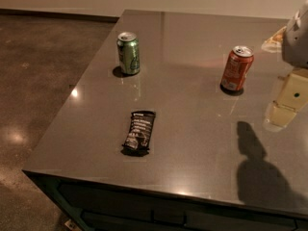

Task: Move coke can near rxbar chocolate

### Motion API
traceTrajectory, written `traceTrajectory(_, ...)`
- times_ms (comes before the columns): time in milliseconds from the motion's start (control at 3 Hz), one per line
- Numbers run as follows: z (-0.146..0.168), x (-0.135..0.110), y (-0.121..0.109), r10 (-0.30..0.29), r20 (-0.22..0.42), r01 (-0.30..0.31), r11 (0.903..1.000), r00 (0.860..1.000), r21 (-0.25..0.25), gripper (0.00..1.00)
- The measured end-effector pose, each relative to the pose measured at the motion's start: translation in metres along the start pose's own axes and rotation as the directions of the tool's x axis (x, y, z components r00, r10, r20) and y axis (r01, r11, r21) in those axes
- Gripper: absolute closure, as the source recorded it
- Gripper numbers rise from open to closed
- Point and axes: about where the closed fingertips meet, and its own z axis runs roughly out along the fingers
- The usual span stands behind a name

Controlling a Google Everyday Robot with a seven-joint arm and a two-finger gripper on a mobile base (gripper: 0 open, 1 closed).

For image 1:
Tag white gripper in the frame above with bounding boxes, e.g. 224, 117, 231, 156
261, 0, 308, 132

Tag black rxbar chocolate wrapper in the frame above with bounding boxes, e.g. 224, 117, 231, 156
123, 111, 156, 152

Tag green soda can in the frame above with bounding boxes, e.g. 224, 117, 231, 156
116, 32, 140, 75

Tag dark cabinet drawers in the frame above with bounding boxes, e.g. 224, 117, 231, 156
25, 170, 308, 231

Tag red coke can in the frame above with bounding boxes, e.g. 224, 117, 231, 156
220, 45, 254, 93

